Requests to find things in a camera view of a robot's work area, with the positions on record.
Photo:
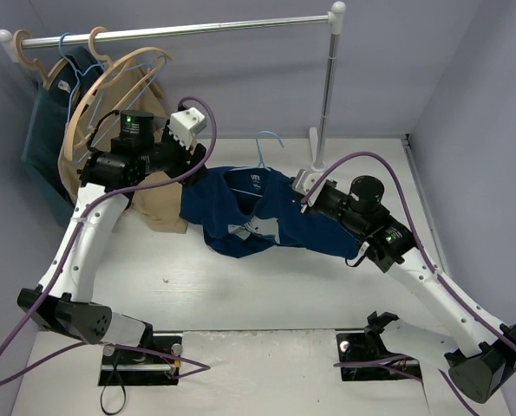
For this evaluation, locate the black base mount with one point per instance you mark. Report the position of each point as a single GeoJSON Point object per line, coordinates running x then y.
{"type": "Point", "coordinates": [362, 356]}
{"type": "Point", "coordinates": [134, 369]}

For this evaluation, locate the wooden hanger far left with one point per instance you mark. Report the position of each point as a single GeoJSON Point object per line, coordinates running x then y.
{"type": "Point", "coordinates": [33, 67]}

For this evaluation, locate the dark teal hanging shirt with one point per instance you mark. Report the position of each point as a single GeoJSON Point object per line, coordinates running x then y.
{"type": "Point", "coordinates": [41, 150]}

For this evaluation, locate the beige hanging shirt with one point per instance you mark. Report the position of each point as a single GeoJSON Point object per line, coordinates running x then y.
{"type": "Point", "coordinates": [159, 208]}

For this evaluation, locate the blue Mickey Mouse t-shirt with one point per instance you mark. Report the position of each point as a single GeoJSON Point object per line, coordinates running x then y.
{"type": "Point", "coordinates": [244, 211]}

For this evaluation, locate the light blue wire hanger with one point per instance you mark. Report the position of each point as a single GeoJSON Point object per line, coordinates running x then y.
{"type": "Point", "coordinates": [81, 70]}
{"type": "Point", "coordinates": [128, 83]}
{"type": "Point", "coordinates": [261, 165]}

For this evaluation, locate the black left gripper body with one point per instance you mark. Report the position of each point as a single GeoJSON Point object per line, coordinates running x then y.
{"type": "Point", "coordinates": [192, 164]}

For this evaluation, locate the silver clothes rack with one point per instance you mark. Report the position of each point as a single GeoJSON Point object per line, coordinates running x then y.
{"type": "Point", "coordinates": [334, 18]}

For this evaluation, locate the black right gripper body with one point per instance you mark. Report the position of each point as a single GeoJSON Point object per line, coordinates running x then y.
{"type": "Point", "coordinates": [311, 198]}

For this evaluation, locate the wooden hanger with beige shirt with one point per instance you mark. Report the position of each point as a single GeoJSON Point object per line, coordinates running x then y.
{"type": "Point", "coordinates": [144, 53]}

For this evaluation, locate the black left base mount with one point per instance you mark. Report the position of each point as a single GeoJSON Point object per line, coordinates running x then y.
{"type": "Point", "coordinates": [134, 369]}

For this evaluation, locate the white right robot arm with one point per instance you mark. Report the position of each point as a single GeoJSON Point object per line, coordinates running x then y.
{"type": "Point", "coordinates": [478, 352]}

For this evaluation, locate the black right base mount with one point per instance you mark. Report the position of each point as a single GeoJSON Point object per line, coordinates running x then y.
{"type": "Point", "coordinates": [362, 356]}

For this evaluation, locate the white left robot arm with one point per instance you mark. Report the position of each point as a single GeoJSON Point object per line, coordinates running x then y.
{"type": "Point", "coordinates": [62, 300]}

